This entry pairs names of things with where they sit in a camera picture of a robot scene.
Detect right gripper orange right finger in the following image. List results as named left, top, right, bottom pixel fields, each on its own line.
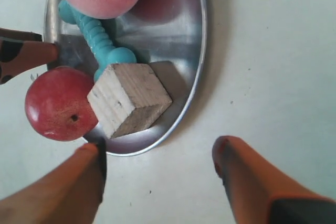
left=212, top=136, right=335, bottom=223

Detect wooden cube block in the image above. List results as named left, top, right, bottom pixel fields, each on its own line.
left=87, top=63, right=172, bottom=139

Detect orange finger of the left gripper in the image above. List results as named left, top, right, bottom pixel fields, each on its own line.
left=1, top=39, right=59, bottom=84

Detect red toy apple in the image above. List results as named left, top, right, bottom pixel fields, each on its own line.
left=25, top=67, right=98, bottom=142

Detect teal toy bone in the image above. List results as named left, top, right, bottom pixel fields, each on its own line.
left=58, top=0, right=137, bottom=81

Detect round metal plate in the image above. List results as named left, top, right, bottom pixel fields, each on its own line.
left=43, top=0, right=208, bottom=157

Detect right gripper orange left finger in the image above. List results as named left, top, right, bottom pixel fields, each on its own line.
left=1, top=143, right=107, bottom=223

